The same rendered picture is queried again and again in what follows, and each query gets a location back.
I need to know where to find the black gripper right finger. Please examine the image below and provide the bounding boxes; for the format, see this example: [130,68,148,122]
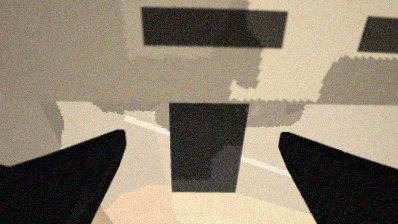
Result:
[278,132,398,224]

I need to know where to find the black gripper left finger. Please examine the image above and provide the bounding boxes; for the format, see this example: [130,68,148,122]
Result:
[0,130,127,224]

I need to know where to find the black two-prong plug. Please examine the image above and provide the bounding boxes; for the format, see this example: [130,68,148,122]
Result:
[169,103,250,193]

